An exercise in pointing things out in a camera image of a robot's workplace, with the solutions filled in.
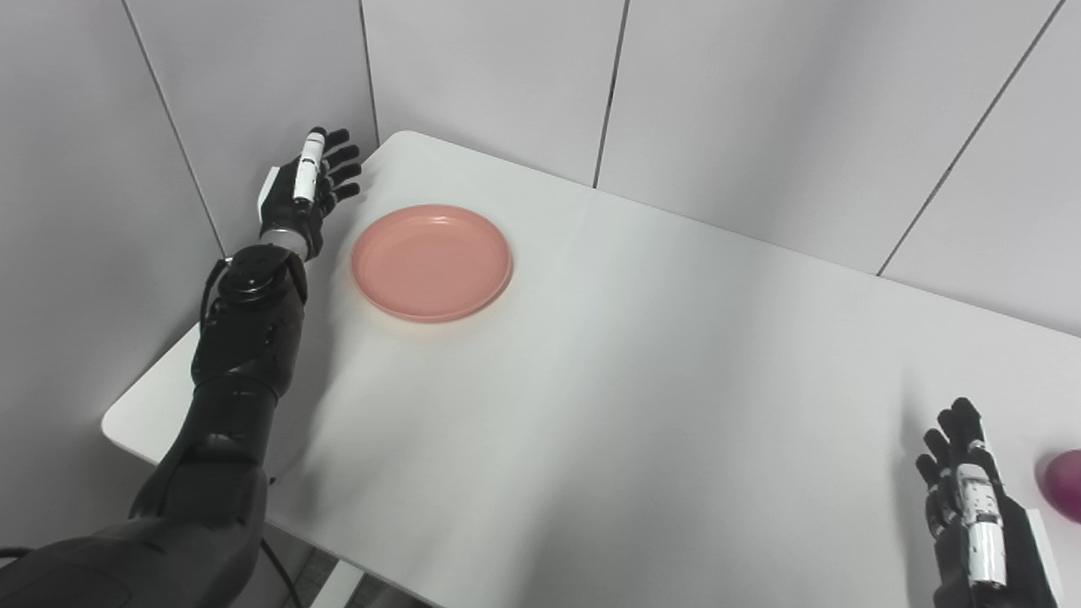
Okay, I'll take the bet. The white table leg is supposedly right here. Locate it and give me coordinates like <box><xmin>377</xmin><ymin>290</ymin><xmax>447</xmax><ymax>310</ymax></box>
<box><xmin>308</xmin><ymin>559</ymin><xmax>366</xmax><ymax>608</ymax></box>

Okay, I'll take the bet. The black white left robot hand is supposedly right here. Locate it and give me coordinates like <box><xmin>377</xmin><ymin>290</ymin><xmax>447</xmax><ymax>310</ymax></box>
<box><xmin>258</xmin><ymin>127</ymin><xmax>364</xmax><ymax>261</ymax></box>

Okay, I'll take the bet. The pink plate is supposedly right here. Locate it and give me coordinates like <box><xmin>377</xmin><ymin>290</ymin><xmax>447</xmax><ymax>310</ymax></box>
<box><xmin>350</xmin><ymin>204</ymin><xmax>513</xmax><ymax>323</ymax></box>

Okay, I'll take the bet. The purple red onion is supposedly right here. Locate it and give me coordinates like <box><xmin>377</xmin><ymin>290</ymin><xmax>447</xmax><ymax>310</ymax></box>
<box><xmin>1037</xmin><ymin>449</ymin><xmax>1081</xmax><ymax>524</ymax></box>

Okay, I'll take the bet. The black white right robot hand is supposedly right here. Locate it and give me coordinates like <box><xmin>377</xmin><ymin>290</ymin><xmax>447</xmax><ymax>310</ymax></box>
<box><xmin>916</xmin><ymin>397</ymin><xmax>1061</xmax><ymax>608</ymax></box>

